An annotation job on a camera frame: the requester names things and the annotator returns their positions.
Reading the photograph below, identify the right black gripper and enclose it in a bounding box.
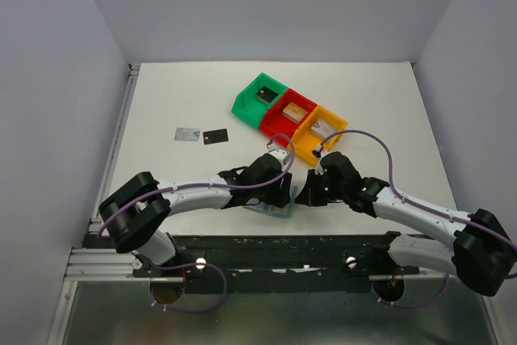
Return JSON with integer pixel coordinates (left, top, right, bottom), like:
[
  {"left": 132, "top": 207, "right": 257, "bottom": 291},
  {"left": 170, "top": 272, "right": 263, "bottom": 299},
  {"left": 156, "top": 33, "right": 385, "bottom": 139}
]
[{"left": 296, "top": 169, "right": 347, "bottom": 206}]

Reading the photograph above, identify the black credit card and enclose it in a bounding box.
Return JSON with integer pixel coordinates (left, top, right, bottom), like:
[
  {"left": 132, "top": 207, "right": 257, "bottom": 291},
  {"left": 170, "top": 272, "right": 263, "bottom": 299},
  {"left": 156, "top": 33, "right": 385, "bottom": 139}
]
[{"left": 203, "top": 128, "right": 229, "bottom": 145}]

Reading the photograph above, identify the silver VIP credit card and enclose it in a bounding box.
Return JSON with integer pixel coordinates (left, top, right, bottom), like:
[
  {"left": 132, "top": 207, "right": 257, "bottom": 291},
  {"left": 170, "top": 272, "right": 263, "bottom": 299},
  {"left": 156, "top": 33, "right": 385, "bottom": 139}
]
[{"left": 174, "top": 128, "right": 200, "bottom": 141}]

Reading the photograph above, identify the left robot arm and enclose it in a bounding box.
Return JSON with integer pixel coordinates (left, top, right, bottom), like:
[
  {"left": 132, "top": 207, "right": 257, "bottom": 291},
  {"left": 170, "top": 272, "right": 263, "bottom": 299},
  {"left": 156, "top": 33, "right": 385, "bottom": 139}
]
[{"left": 98, "top": 148, "right": 294, "bottom": 276}]

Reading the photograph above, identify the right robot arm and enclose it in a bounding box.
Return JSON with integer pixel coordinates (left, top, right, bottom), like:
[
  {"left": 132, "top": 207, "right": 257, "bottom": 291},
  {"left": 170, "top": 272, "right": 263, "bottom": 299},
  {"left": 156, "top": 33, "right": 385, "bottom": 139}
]
[{"left": 295, "top": 152, "right": 516, "bottom": 297}]

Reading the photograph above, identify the blue card sleeve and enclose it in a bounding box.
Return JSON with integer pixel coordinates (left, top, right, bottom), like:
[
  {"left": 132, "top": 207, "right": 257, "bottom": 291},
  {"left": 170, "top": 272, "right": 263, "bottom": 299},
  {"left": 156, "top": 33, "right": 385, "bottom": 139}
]
[{"left": 244, "top": 187, "right": 298, "bottom": 219}]

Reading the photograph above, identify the white card in yellow bin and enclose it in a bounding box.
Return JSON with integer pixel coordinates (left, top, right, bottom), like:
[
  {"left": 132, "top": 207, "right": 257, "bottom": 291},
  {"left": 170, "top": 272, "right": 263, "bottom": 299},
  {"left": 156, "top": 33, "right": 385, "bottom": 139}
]
[{"left": 310, "top": 119, "right": 338, "bottom": 140}]

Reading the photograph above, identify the tan card in red bin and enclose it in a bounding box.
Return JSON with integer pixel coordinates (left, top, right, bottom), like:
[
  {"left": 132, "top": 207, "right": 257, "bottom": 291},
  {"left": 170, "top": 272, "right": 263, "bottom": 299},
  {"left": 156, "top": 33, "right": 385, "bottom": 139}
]
[{"left": 282, "top": 102, "right": 307, "bottom": 123}]

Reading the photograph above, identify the black card in green bin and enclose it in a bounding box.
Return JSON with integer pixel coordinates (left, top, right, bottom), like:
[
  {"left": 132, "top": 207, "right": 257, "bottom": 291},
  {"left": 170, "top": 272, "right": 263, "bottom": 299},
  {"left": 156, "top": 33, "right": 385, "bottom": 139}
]
[{"left": 255, "top": 86, "right": 278, "bottom": 105}]

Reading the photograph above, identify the yellow plastic bin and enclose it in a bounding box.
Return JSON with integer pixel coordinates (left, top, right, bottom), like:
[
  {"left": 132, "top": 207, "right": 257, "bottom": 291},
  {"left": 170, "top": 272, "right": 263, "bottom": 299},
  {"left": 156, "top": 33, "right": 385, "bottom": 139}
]
[{"left": 291, "top": 105, "right": 348, "bottom": 167}]

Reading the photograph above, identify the red plastic bin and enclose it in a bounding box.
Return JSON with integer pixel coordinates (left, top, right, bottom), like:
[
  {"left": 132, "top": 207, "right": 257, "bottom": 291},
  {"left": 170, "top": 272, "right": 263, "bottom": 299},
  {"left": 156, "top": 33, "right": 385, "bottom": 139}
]
[{"left": 258, "top": 89, "right": 317, "bottom": 138}]

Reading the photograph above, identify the green plastic bin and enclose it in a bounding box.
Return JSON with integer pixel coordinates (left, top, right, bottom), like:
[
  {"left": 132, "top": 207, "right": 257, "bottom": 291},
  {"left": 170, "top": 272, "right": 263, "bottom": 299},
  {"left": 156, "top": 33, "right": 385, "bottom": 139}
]
[{"left": 231, "top": 73, "right": 288, "bottom": 128}]

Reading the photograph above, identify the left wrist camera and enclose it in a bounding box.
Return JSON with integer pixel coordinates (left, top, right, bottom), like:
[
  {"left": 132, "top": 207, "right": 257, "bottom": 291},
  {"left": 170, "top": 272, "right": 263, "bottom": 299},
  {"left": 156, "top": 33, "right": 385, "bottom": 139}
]
[{"left": 267, "top": 148, "right": 292, "bottom": 167}]

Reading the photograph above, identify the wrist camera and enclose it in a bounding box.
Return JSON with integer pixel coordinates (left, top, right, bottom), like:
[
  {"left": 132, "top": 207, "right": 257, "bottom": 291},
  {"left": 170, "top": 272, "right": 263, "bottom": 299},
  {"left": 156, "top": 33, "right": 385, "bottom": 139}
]
[
  {"left": 267, "top": 148, "right": 292, "bottom": 167},
  {"left": 312, "top": 144, "right": 329, "bottom": 175}
]

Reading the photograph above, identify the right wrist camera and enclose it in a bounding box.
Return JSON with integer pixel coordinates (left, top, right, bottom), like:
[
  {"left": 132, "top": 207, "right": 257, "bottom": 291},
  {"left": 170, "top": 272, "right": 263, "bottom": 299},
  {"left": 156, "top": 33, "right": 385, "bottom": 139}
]
[{"left": 312, "top": 144, "right": 329, "bottom": 175}]

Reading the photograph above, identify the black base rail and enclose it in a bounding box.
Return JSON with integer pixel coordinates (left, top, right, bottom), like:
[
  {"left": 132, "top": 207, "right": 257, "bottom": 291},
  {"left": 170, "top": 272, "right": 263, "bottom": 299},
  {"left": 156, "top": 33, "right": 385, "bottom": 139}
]
[{"left": 132, "top": 232, "right": 423, "bottom": 296}]

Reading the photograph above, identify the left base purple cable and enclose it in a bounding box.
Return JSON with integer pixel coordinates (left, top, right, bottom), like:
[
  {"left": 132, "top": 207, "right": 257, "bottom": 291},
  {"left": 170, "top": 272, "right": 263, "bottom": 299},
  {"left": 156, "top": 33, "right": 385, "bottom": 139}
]
[{"left": 151, "top": 262, "right": 229, "bottom": 313}]

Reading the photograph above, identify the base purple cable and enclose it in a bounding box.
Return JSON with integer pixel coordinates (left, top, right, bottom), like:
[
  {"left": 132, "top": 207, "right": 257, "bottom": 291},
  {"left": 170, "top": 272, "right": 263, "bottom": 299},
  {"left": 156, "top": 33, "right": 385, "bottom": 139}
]
[
  {"left": 371, "top": 271, "right": 452, "bottom": 309},
  {"left": 151, "top": 262, "right": 229, "bottom": 313}
]

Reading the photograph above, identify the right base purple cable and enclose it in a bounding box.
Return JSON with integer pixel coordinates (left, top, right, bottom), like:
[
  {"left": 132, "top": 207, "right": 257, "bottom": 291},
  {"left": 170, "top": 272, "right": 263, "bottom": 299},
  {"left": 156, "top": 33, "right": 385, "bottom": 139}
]
[{"left": 371, "top": 271, "right": 452, "bottom": 309}]

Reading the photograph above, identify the aluminium side rail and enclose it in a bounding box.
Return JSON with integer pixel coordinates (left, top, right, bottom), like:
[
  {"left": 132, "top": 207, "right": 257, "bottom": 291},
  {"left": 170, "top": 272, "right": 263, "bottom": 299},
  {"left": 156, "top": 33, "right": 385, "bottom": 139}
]
[{"left": 64, "top": 64, "right": 141, "bottom": 282}]

